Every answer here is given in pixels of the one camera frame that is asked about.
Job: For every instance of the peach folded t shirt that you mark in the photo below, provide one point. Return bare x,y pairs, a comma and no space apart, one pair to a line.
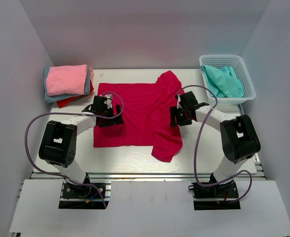
91,73

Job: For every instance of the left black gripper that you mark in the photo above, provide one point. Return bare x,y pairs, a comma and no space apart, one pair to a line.
117,120

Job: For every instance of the crimson red t shirt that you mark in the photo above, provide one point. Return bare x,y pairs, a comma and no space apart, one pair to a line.
146,117

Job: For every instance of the teal crumpled t shirt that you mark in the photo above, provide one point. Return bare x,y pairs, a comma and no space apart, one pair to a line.
223,82

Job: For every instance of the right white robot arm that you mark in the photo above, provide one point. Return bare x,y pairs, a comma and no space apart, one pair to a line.
239,139

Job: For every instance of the aluminium table edge rail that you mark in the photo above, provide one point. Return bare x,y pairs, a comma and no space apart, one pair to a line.
204,177

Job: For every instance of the grey-blue folded t shirt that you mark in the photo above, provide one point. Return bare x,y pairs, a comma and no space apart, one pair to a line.
51,99

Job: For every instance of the white plastic basket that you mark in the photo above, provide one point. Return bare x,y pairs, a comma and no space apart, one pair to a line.
236,62

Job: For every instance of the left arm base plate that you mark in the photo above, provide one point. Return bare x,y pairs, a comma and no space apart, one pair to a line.
85,197

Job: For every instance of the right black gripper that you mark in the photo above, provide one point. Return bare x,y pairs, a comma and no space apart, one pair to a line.
174,112

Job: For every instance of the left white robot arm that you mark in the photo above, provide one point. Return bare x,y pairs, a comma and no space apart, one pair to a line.
59,142

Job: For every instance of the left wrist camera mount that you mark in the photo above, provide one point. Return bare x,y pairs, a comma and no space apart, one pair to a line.
109,100

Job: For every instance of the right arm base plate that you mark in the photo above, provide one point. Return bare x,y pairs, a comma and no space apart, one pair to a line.
220,197

